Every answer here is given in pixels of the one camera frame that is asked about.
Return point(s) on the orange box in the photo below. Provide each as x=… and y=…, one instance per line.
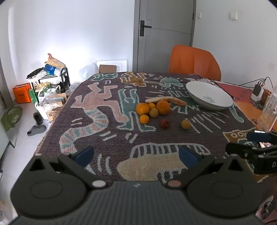
x=21, y=94

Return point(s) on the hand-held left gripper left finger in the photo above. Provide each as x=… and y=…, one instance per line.
x=83, y=155

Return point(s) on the green bag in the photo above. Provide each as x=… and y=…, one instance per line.
x=12, y=118

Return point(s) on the green box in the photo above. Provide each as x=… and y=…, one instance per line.
x=33, y=96

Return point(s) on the cardboard box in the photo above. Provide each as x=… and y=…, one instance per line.
x=107, y=69

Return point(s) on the small tangerine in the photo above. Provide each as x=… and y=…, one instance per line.
x=153, y=112
x=144, y=119
x=152, y=105

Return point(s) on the peeled orange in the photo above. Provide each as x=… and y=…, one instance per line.
x=142, y=108

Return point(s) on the large orange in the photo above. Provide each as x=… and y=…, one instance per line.
x=163, y=107

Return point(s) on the clear plastic container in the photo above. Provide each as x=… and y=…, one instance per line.
x=268, y=114

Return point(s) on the yellow plum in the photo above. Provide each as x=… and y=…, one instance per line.
x=186, y=124

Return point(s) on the orange chair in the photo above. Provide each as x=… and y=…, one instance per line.
x=192, y=62

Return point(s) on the large pomelo segment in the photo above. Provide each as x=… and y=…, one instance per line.
x=173, y=101

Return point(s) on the grey door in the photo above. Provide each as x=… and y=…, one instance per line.
x=166, y=43

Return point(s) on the white plate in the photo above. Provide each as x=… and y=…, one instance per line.
x=207, y=96

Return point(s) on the white framed board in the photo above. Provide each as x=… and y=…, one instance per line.
x=122, y=63

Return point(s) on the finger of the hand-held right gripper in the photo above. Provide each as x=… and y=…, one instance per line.
x=238, y=149
x=257, y=136

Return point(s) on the black rack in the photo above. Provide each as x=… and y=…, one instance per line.
x=68, y=82

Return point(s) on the blue and white bag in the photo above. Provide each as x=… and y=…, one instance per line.
x=50, y=69

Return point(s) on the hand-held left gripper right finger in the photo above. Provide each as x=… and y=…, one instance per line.
x=187, y=156

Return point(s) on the black charger plug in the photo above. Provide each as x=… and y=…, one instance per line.
x=257, y=89

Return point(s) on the grey slipper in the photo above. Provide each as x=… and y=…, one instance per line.
x=37, y=118
x=36, y=129

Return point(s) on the red plum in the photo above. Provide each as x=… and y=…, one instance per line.
x=165, y=123

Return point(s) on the white power strip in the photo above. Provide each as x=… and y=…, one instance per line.
x=258, y=98

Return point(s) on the white light switch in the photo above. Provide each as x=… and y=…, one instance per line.
x=233, y=15

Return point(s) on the brown paper bag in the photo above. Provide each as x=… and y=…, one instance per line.
x=54, y=114

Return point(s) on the black folded item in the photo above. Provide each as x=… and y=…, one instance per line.
x=34, y=73

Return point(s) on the printed woven blanket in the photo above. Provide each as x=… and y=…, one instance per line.
x=112, y=138

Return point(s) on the pale yellow bag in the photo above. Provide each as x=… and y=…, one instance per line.
x=42, y=86

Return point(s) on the clear plastic bag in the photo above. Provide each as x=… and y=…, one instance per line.
x=87, y=72

